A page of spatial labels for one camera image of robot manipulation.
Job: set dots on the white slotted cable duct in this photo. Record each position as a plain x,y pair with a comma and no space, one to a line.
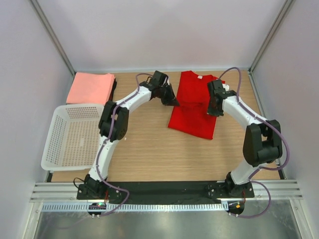
99,208

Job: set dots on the white perforated plastic basket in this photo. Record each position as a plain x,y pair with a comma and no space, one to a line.
73,138

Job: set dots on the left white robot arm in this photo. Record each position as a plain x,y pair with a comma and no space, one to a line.
113,126

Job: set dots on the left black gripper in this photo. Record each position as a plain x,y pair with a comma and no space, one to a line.
171,100

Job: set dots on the aluminium frame post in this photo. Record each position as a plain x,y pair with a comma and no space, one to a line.
53,37
280,17

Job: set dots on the left aluminium frame post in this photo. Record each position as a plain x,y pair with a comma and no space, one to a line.
53,37

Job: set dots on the red t-shirt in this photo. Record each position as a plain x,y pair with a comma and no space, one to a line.
191,115

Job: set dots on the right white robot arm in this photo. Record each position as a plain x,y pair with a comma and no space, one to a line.
262,145

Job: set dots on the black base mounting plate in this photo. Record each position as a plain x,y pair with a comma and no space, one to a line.
165,192

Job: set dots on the folded black t-shirt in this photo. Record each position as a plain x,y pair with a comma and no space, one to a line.
114,85

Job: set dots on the aluminium front rail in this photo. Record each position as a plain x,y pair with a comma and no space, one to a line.
49,192

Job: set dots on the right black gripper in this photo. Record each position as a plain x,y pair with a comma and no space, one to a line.
213,113

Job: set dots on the folded pink t-shirt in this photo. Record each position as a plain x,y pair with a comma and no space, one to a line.
90,88

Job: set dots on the right aluminium frame post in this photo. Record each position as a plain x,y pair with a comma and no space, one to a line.
280,17

